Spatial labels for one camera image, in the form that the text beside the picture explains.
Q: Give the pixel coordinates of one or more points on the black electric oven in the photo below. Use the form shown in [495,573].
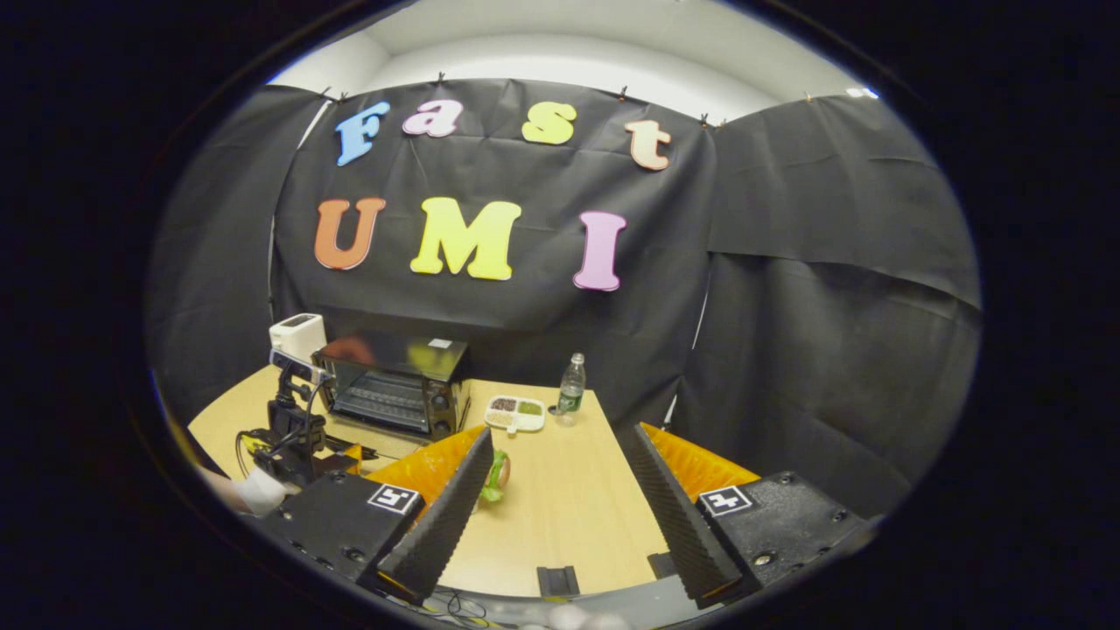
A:
[394,354]

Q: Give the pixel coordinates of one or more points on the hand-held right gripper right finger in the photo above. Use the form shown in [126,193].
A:
[678,516]

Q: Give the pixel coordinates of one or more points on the clear plastic water bottle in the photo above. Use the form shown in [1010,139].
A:
[571,394]

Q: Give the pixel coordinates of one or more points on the lettuce sandwich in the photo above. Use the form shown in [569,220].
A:
[499,472]

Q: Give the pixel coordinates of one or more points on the white toaster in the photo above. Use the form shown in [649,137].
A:
[297,337]

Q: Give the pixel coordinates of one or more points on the white divided plate of grains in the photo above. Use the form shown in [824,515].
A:
[516,416]

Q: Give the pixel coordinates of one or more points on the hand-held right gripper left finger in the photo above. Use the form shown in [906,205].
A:
[455,516]

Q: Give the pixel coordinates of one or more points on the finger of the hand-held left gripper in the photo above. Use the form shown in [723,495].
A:
[350,455]

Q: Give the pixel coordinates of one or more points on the black table edge clamp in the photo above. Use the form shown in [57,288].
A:
[662,565]
[557,582]

